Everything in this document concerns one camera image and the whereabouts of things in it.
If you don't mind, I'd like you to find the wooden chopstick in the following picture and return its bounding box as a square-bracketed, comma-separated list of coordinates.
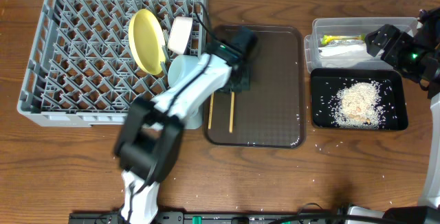
[228, 92, 235, 133]
[208, 93, 215, 130]

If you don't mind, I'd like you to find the light blue bowl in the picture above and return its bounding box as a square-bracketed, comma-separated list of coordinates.
[168, 55, 199, 88]

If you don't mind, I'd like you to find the white paper napkin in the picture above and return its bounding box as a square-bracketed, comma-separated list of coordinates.
[318, 43, 367, 58]

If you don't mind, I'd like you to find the white bowl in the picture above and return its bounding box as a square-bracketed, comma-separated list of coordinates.
[167, 16, 193, 55]

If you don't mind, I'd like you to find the green snack wrapper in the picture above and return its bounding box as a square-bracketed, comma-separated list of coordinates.
[320, 34, 365, 45]

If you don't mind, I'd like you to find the yellow plate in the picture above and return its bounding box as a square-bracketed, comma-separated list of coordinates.
[128, 9, 166, 75]

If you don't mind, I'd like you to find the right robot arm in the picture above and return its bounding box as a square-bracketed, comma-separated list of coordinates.
[364, 8, 439, 223]

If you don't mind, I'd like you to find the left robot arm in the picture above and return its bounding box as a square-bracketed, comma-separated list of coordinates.
[113, 26, 258, 223]

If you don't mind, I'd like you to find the black waste tray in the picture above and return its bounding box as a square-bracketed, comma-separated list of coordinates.
[311, 69, 408, 131]

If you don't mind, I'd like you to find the grey dishwasher rack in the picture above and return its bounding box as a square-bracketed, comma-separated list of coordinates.
[17, 0, 208, 127]

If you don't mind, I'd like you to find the dark brown serving tray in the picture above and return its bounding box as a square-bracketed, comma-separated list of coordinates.
[203, 25, 306, 149]

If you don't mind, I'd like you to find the rice pile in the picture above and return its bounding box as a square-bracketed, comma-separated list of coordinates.
[313, 78, 398, 130]

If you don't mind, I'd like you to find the clear plastic bin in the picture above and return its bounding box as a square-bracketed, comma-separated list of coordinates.
[304, 17, 419, 71]

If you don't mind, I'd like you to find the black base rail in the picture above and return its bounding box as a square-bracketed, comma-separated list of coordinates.
[67, 210, 348, 224]

